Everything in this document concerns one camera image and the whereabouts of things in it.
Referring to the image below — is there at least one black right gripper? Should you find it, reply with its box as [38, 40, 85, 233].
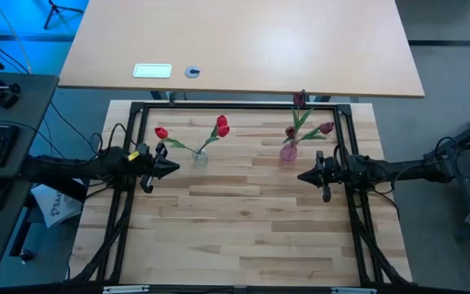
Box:
[296, 149, 350, 204]

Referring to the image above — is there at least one clear glass vase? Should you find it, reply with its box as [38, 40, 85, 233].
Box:
[192, 147, 210, 169]

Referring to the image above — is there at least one white printed bag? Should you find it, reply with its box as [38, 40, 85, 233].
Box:
[30, 183, 85, 229]

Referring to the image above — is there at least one pink glass vase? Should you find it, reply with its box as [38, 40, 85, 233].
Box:
[279, 138, 299, 163]

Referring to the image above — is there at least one black tripod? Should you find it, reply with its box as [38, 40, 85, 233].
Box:
[42, 0, 85, 30]

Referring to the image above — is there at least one black aluminium frame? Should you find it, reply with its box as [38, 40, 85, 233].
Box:
[69, 100, 414, 287]

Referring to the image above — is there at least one silver metal bracket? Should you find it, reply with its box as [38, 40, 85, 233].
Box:
[330, 287, 378, 294]
[102, 284, 151, 294]

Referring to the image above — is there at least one grey side desk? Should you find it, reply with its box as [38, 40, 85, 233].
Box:
[0, 72, 60, 281]

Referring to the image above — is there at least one black desk foot knob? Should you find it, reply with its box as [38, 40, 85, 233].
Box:
[19, 247, 35, 265]

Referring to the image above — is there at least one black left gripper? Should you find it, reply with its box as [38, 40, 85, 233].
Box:
[136, 141, 180, 194]

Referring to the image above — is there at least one beige cable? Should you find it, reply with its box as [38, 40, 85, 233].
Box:
[0, 0, 33, 75]

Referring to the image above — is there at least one light wooden desk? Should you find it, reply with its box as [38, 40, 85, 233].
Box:
[57, 0, 426, 99]

